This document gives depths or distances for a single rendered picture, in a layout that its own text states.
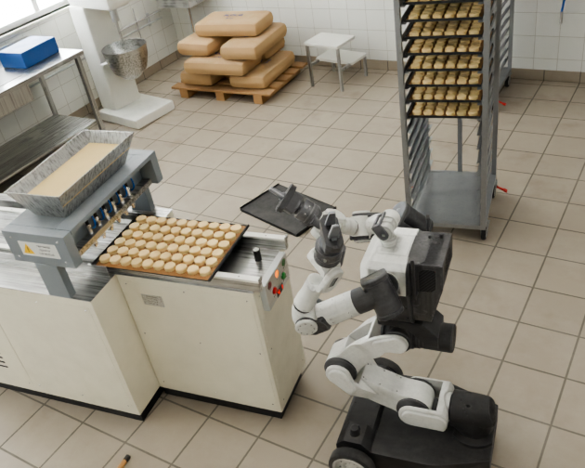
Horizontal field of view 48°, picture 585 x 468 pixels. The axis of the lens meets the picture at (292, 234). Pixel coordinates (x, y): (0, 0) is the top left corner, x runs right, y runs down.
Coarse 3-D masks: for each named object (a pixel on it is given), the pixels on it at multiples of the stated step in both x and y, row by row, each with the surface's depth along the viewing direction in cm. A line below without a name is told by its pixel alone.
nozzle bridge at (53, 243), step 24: (120, 168) 301; (144, 168) 314; (96, 192) 286; (144, 192) 326; (24, 216) 278; (48, 216) 275; (72, 216) 272; (24, 240) 270; (48, 240) 264; (72, 240) 265; (48, 264) 273; (72, 264) 267; (48, 288) 284; (72, 288) 283
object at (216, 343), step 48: (144, 288) 291; (192, 288) 279; (288, 288) 302; (144, 336) 313; (192, 336) 299; (240, 336) 286; (288, 336) 307; (192, 384) 323; (240, 384) 308; (288, 384) 313
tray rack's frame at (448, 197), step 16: (496, 0) 374; (496, 16) 379; (496, 32) 384; (496, 48) 390; (496, 64) 395; (496, 80) 401; (496, 96) 407; (496, 112) 413; (496, 128) 420; (496, 144) 426; (496, 160) 433; (432, 176) 449; (448, 176) 446; (464, 176) 443; (432, 192) 433; (448, 192) 430; (464, 192) 427; (416, 208) 421; (432, 208) 418; (448, 208) 415; (464, 208) 412; (448, 224) 402; (464, 224) 399
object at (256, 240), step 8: (0, 208) 347; (8, 208) 346; (16, 208) 344; (0, 216) 349; (8, 216) 347; (16, 216) 344; (120, 224) 317; (248, 232) 292; (256, 232) 291; (240, 240) 294; (248, 240) 292; (256, 240) 291; (264, 240) 289; (272, 240) 287; (280, 240) 285; (272, 248) 290; (280, 248) 288
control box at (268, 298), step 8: (280, 256) 284; (272, 264) 281; (280, 264) 283; (272, 272) 276; (280, 272) 284; (288, 272) 292; (264, 280) 272; (272, 280) 276; (280, 280) 285; (264, 288) 270; (272, 288) 277; (280, 288) 285; (264, 296) 273; (272, 296) 278; (264, 304) 275; (272, 304) 278
